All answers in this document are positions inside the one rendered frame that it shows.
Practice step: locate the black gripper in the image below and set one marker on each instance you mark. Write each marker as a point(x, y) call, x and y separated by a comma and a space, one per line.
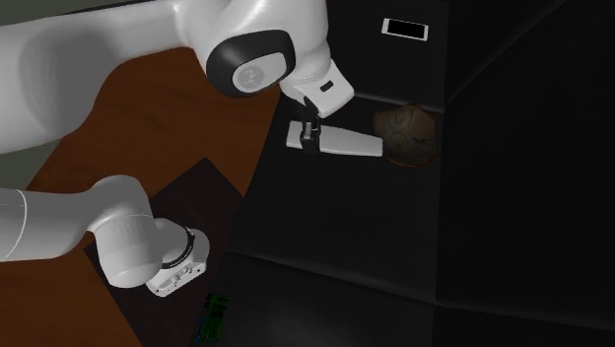
point(311, 126)

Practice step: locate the green and black box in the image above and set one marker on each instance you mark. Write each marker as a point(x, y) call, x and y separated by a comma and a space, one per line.
point(214, 318)

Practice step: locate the white flat remote control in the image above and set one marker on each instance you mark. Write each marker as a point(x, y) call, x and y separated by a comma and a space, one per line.
point(350, 142)

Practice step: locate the brown patterned round cushion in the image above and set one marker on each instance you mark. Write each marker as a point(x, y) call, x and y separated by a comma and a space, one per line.
point(408, 137)

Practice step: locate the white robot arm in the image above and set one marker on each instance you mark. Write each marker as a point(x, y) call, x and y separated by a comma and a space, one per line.
point(120, 62)

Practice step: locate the white phone with black screen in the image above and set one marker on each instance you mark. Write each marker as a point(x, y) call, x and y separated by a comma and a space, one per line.
point(405, 29)

